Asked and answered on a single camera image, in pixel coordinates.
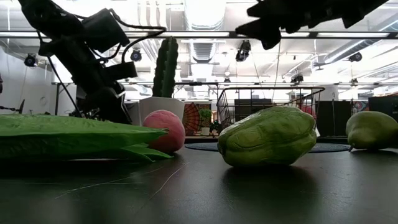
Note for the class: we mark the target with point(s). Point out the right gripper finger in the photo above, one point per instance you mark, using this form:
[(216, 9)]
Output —
[(264, 32), (265, 11)]

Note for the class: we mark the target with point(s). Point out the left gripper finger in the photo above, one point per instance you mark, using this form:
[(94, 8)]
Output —
[(91, 105), (118, 107)]

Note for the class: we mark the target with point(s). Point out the green leafy lettuce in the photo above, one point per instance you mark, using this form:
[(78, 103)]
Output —
[(62, 133)]

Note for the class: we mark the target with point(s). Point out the pink peach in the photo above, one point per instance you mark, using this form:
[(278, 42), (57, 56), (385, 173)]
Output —
[(168, 130)]

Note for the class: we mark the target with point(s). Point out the green pepper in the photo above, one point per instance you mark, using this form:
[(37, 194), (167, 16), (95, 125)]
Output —
[(267, 137)]

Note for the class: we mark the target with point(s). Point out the green pear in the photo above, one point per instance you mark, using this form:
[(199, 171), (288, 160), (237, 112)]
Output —
[(371, 130)]

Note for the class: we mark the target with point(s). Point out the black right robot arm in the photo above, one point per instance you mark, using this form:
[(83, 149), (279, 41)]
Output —
[(367, 9)]

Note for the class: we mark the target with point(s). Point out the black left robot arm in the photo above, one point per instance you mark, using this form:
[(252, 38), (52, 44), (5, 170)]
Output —
[(46, 15)]

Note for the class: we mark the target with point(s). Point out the black background table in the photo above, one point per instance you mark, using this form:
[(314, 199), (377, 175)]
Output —
[(57, 99)]

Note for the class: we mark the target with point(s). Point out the white hexagonal plant pot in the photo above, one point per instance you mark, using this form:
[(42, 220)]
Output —
[(161, 109)]

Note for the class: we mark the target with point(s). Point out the green toy cactus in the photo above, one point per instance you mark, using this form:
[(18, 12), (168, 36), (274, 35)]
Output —
[(166, 68)]

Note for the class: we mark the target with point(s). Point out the red fan-pattern cloth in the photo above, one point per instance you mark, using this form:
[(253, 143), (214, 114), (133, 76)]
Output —
[(191, 118)]

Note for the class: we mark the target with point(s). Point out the small potted green plant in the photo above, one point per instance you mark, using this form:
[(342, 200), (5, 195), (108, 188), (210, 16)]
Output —
[(205, 115)]

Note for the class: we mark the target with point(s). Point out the colourful patterned tapestry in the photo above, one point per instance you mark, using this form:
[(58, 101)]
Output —
[(359, 107)]

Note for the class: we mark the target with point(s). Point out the black room partition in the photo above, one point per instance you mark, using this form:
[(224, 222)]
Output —
[(384, 107), (334, 118)]

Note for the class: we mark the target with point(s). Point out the black overhead frame bar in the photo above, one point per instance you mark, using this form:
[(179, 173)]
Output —
[(232, 34)]

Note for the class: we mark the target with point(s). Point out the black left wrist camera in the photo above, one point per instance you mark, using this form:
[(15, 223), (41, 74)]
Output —
[(121, 71)]

